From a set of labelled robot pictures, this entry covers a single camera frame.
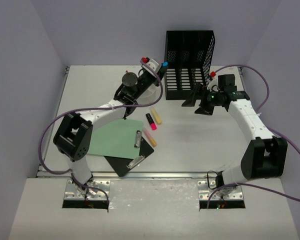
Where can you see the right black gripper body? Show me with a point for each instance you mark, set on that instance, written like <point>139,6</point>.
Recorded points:
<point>211,99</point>

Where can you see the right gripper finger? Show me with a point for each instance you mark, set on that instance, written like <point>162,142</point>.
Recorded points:
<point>205,110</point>
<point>195,95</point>

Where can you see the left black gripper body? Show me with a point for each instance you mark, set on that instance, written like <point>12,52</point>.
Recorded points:
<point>153,79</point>

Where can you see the yellow highlighter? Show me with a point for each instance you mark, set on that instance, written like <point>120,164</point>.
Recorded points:
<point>156,116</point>

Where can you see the black blue highlighter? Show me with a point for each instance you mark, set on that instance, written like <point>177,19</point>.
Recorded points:
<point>163,68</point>

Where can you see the black pink highlighter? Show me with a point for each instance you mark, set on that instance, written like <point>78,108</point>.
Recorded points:
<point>151,121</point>

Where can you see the green clipboard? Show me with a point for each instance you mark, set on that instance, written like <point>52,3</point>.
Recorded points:
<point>116,139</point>

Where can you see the pale orange highlighter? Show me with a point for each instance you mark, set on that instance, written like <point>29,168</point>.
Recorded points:
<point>149,137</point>

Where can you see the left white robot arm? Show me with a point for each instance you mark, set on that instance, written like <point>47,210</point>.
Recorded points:
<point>74,133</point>

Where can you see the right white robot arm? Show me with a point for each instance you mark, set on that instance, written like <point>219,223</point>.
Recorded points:
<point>265,154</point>

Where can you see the white round desk organizer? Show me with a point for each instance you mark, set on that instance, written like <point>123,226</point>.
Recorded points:
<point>149,96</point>

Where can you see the black mesh file organizer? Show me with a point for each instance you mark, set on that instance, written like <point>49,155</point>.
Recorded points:
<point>188,54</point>

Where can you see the black clipboard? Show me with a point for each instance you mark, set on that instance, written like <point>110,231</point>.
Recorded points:
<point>122,166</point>

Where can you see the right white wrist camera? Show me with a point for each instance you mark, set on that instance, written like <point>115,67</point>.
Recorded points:
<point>212,82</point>

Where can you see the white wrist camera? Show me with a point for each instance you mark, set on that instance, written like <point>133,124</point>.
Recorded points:
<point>212,82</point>
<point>150,65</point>

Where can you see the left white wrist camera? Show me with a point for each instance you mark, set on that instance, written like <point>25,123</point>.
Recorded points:
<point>150,65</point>

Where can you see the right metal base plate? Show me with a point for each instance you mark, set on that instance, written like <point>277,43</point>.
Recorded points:
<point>227,193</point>

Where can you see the metal base plate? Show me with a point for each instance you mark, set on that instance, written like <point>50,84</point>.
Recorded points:
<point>227,193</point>
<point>98,191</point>

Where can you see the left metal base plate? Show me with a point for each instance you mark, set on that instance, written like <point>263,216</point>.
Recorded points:
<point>98,191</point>

